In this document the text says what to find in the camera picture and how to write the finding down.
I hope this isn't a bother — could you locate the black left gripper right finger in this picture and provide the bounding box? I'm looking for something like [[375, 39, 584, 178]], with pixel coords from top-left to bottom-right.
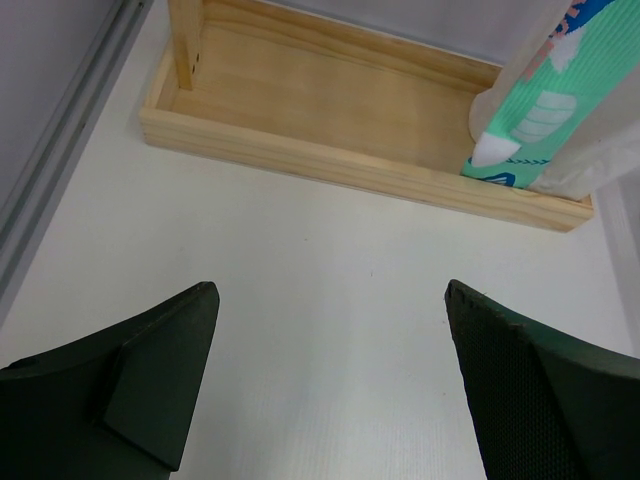
[[444, 280, 639, 479]]

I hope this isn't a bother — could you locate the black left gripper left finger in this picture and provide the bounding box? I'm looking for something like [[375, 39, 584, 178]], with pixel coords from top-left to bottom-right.
[[1, 282, 220, 479]]

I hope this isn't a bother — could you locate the white cloth on hanger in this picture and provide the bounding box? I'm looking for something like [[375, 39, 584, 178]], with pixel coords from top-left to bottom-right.
[[468, 0, 640, 201]]

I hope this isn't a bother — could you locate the aluminium corner profile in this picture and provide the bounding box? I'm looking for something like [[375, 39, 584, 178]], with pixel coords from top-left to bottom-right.
[[1, 1, 152, 309]]

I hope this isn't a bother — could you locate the wooden drying rack frame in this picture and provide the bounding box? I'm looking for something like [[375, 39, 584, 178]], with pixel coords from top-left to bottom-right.
[[139, 1, 594, 232]]

